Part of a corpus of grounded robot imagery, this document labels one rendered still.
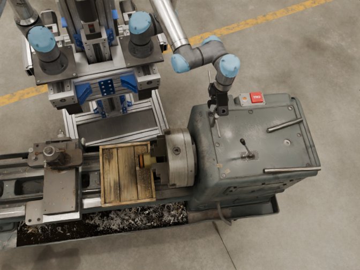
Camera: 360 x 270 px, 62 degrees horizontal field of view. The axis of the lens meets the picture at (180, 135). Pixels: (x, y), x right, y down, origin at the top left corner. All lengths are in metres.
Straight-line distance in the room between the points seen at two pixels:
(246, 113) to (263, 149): 0.21
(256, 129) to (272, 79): 1.85
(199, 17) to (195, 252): 2.50
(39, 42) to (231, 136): 1.04
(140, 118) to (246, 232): 1.34
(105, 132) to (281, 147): 1.57
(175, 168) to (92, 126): 1.36
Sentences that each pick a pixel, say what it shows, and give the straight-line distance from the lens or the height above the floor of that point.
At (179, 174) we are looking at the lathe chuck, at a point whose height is 1.18.
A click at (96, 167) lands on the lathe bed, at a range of 1.84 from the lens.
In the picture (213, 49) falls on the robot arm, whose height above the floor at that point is 1.68.
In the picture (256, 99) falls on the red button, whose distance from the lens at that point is 1.62.
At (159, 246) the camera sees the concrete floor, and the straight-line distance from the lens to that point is 2.60.
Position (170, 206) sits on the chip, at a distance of 2.08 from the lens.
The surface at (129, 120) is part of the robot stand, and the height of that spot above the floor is 0.21.
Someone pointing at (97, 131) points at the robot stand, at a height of 0.21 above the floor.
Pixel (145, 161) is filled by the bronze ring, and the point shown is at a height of 1.12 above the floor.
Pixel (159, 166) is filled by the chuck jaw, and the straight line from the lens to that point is 1.55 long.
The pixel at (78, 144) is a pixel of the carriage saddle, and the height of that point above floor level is 0.93.
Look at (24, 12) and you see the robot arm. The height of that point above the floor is 1.46.
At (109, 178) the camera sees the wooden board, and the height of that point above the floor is 0.89.
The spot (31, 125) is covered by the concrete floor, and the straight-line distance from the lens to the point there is 3.06.
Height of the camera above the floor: 2.59
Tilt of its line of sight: 67 degrees down
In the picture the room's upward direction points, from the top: 12 degrees clockwise
